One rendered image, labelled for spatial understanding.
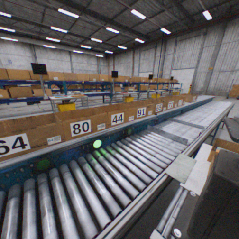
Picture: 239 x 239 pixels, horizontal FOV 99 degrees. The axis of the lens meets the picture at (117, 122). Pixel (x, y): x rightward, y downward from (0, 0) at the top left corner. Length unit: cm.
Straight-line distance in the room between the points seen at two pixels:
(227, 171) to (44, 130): 88
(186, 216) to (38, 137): 90
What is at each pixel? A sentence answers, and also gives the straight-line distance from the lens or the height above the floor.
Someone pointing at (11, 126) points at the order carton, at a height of 99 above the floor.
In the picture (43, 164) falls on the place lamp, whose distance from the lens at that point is 85.
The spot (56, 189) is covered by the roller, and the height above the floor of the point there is 75.
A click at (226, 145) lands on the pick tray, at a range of 132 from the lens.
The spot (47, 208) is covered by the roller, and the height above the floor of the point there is 75.
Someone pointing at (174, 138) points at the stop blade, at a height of 77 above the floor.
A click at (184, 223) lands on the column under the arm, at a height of 76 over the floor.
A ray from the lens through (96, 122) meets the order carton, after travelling 93.
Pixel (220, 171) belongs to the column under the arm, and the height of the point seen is 108.
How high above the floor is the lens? 131
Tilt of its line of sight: 21 degrees down
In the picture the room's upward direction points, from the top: straight up
